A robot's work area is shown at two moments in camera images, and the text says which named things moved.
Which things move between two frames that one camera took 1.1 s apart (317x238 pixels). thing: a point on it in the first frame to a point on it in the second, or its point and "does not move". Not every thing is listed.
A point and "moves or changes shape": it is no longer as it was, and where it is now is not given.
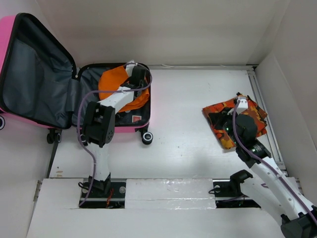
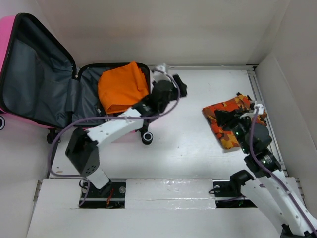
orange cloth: (111, 79) moves or changes shape
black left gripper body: (143, 84) to (173, 96)
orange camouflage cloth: (258, 115) does not move
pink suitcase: (40, 86) does not move
